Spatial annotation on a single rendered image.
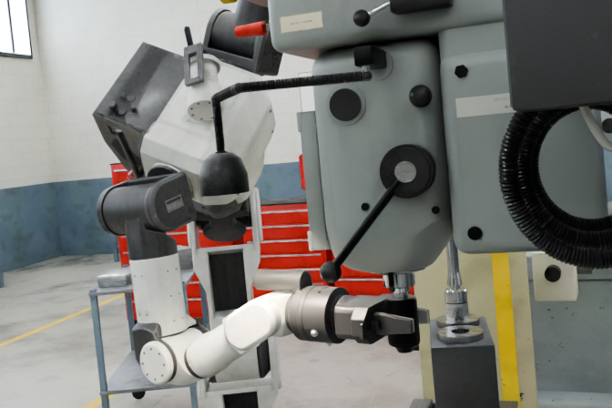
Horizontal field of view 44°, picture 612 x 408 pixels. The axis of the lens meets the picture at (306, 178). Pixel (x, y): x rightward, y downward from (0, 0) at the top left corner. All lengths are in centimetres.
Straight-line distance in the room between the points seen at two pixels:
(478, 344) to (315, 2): 76
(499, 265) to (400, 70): 191
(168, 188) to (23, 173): 1080
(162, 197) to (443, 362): 62
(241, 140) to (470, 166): 61
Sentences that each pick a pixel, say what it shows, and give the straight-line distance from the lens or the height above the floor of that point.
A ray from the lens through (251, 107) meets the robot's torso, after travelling 149.
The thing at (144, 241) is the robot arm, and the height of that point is 135.
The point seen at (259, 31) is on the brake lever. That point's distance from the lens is 127.
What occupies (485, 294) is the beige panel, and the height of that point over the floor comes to 87.
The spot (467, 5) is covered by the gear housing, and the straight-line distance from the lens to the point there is 98.
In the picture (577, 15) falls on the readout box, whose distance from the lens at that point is 72.
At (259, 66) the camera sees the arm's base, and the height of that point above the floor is 167.
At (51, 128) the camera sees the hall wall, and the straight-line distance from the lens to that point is 1268.
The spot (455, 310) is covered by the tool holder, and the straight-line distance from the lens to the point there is 161.
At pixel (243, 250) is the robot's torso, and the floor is 126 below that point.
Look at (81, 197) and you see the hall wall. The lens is 1242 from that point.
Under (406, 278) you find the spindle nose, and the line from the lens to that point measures 111.
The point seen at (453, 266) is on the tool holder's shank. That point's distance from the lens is 160.
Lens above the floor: 151
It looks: 3 degrees down
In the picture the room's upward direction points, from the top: 5 degrees counter-clockwise
